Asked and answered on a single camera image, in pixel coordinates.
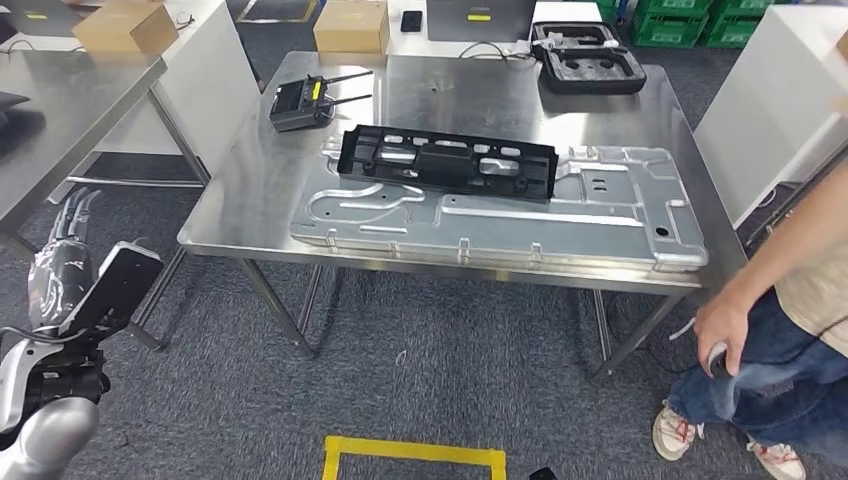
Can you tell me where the small black handheld controller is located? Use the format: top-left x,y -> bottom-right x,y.
706,341 -> 734,381

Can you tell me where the thin grey cable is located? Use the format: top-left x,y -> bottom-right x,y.
457,39 -> 539,66

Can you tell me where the stainless steel table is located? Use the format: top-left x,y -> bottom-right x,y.
0,50 -> 215,352

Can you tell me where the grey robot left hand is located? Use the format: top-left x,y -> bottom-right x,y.
27,186 -> 103,333

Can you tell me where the stainless steel workbench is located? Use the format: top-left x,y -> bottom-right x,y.
177,51 -> 750,387

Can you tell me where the person's white sneaker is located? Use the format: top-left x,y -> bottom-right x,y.
747,438 -> 808,480
651,402 -> 705,463

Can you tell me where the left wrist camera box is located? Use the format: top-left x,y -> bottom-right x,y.
58,241 -> 166,340

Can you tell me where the grey laptop yellow sticker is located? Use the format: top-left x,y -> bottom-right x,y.
425,0 -> 538,45
0,0 -> 86,39

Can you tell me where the person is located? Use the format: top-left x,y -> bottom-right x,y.
651,158 -> 848,480

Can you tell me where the green plastic crate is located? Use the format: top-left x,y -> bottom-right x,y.
629,0 -> 711,50
700,0 -> 764,50

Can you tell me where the black plastic panel part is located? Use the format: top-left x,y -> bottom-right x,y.
336,123 -> 560,204

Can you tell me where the white table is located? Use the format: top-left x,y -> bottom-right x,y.
386,0 -> 605,61

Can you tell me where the black radio with antennas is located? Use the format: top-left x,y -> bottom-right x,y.
268,68 -> 376,134

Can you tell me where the person's left white sneaker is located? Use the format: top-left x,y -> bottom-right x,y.
747,438 -> 808,480

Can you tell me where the person's right hand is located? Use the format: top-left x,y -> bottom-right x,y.
692,294 -> 755,380

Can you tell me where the person's right white sneaker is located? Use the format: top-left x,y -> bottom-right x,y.
651,402 -> 705,463

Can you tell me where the brown cardboard box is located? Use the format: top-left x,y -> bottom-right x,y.
70,0 -> 181,56
312,0 -> 391,56

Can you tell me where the black moulded foam case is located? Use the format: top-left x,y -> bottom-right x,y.
530,20 -> 649,96

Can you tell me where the silver stamped metal panel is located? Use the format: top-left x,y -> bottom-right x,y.
288,135 -> 710,275

